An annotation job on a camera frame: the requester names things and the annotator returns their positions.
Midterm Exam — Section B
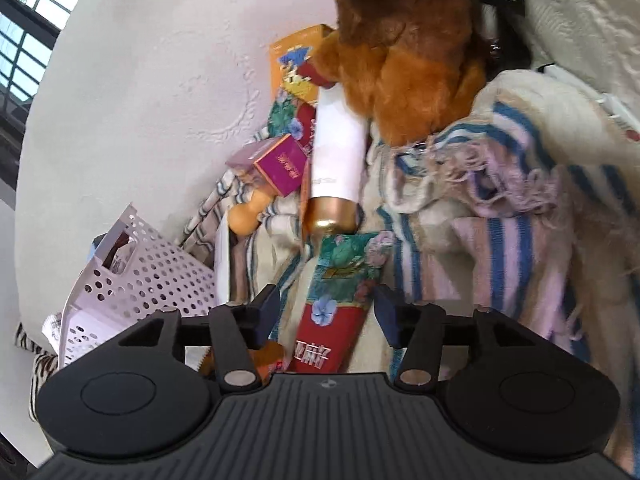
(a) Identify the white perforated basket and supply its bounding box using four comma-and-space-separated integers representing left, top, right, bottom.
57, 202, 221, 368

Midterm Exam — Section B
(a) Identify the brown plush toy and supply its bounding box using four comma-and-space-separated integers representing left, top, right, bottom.
277, 0, 488, 148

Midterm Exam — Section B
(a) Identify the barred window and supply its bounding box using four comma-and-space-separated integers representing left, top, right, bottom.
0, 0, 93, 111

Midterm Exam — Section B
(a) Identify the orange gourd toy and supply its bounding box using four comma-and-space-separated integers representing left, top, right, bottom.
227, 180, 276, 236

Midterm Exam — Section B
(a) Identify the orange printed box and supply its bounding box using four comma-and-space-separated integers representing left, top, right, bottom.
269, 24, 346, 107

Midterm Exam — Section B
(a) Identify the white quilted blanket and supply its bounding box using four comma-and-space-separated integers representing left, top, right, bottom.
520, 0, 640, 171

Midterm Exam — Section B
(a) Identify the grey striped cloth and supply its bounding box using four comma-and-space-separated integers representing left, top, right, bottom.
177, 125, 311, 311

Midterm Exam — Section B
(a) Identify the white cloth-covered desktop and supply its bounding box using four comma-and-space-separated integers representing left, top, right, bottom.
15, 0, 346, 461

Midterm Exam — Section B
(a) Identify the red floral sachet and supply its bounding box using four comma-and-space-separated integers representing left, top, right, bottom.
287, 230, 396, 375
265, 91, 321, 211

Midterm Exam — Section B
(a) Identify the magenta box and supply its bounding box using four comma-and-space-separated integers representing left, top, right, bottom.
225, 134, 308, 198

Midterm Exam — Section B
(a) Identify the white tube with gold cap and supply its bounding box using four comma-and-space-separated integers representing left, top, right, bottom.
300, 87, 371, 241

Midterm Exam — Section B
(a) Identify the zebra print cloth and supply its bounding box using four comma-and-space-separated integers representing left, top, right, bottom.
14, 321, 63, 423

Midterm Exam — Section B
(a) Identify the blue pink striped scarf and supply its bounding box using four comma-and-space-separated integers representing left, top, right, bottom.
240, 70, 640, 476

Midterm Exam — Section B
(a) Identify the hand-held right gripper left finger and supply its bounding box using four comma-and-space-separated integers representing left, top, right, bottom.
117, 284, 282, 394

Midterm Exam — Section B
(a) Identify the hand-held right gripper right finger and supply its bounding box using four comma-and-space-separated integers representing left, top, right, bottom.
374, 284, 524, 389

